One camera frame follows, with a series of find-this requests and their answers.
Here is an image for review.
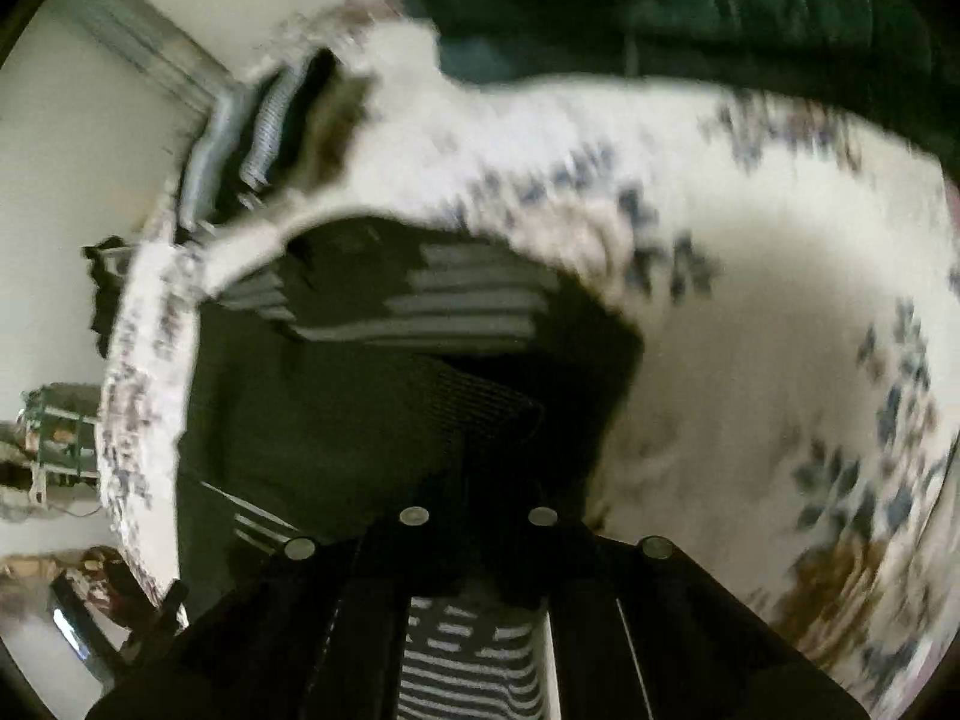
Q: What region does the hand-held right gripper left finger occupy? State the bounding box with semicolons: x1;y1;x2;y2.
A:
85;506;451;720

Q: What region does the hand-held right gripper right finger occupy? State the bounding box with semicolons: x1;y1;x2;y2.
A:
523;506;872;720

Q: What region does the black striped garment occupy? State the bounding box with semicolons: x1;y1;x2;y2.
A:
175;216;646;720

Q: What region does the green rack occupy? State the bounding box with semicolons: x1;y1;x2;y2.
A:
21;382;103;500

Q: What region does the white floral bedsheet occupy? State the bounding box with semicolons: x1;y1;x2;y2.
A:
97;0;960;720

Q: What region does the black object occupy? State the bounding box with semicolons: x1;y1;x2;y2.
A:
82;236;137;359

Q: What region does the grey folded cloth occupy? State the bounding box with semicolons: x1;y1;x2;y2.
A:
176;86;256;230

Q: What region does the striped folded cloth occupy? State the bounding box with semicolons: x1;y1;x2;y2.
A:
238;64;308;192

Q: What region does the dark brown folded cloth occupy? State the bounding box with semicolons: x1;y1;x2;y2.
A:
281;51;372;192

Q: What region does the dark green blanket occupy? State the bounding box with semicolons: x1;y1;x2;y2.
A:
409;0;957;192

